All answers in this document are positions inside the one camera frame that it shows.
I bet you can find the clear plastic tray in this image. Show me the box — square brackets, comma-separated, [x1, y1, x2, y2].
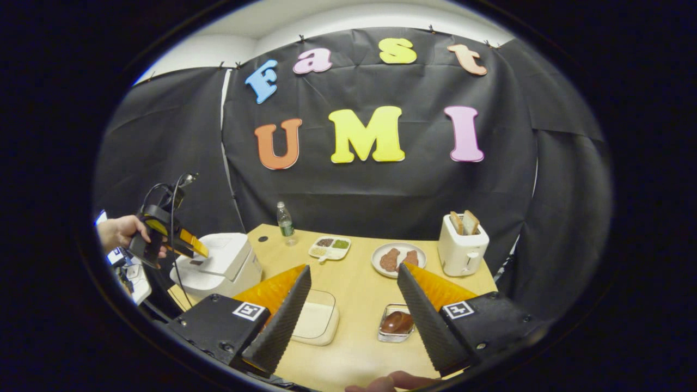
[290, 289, 340, 347]

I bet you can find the heap of white rice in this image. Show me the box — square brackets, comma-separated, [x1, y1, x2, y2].
[294, 302, 334, 339]

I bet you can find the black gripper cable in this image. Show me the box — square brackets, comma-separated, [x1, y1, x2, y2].
[140, 173, 199, 308]

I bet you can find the white divided grain dish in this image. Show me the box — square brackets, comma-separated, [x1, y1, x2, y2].
[308, 236, 352, 264]

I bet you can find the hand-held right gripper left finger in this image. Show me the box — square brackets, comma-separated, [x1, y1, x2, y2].
[166, 265, 313, 378]

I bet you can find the white round plate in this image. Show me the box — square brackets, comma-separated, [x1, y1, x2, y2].
[371, 242, 427, 279]

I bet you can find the white rice cooker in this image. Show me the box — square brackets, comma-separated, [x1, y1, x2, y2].
[170, 232, 263, 299]

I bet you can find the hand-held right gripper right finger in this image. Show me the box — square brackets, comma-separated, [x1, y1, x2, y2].
[396, 263, 545, 378]

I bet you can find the clear plastic water bottle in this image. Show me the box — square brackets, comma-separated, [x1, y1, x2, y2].
[276, 201, 297, 247]

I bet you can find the metal wire chopstick holder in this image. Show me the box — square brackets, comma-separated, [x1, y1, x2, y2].
[377, 304, 415, 344]

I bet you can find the brown wooden spoon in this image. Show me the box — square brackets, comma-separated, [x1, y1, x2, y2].
[380, 310, 414, 335]

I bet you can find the white toaster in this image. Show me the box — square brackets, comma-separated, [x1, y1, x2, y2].
[438, 213, 490, 277]

